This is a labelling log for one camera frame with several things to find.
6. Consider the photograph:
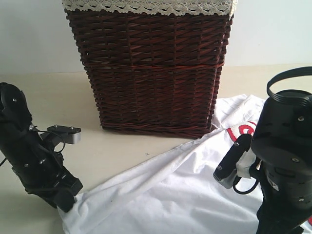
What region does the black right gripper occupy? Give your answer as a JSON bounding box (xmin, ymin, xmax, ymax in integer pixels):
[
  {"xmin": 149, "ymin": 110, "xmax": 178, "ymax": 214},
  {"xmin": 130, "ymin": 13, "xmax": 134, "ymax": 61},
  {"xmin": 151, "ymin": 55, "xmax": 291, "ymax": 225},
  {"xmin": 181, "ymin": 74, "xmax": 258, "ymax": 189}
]
[{"xmin": 256, "ymin": 195, "xmax": 312, "ymax": 234}]

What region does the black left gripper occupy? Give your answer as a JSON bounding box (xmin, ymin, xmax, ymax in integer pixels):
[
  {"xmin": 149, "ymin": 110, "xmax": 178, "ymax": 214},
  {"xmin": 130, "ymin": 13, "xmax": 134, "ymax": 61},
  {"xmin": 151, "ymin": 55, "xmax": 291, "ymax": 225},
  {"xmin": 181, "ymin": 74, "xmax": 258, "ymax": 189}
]
[{"xmin": 11, "ymin": 147, "xmax": 83, "ymax": 212}]

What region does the white t-shirt with red lettering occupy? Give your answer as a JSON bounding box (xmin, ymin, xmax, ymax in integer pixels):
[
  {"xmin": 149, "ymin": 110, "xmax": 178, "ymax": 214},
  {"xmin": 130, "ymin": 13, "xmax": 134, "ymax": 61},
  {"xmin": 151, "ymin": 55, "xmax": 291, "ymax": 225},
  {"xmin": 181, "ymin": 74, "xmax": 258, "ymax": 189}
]
[{"xmin": 59, "ymin": 95, "xmax": 264, "ymax": 234}]

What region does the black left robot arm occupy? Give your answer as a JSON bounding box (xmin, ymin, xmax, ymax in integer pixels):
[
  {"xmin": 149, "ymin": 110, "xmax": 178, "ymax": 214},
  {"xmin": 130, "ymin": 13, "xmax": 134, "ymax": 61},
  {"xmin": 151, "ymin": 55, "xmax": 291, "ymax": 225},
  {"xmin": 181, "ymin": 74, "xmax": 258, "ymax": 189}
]
[{"xmin": 0, "ymin": 82, "xmax": 83, "ymax": 213}]

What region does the dark brown wicker basket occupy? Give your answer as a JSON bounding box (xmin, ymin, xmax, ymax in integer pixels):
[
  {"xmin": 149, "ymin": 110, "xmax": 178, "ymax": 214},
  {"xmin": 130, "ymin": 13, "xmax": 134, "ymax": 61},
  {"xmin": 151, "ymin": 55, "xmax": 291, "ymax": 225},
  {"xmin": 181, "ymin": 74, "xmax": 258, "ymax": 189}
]
[{"xmin": 65, "ymin": 10, "xmax": 233, "ymax": 138}]

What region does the black right camera cable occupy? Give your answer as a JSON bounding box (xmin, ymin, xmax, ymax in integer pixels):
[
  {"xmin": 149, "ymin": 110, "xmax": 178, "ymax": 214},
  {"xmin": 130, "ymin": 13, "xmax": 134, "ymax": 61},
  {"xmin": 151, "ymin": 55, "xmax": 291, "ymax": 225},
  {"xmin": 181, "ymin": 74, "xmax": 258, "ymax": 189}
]
[{"xmin": 232, "ymin": 176, "xmax": 260, "ymax": 195}]

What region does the black right arm ribbon cable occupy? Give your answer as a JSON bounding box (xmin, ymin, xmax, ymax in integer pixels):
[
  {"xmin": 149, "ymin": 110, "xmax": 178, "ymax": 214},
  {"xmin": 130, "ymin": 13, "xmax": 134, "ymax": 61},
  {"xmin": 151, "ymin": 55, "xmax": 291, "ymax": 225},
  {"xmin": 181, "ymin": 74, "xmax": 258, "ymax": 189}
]
[{"xmin": 266, "ymin": 66, "xmax": 312, "ymax": 108}]

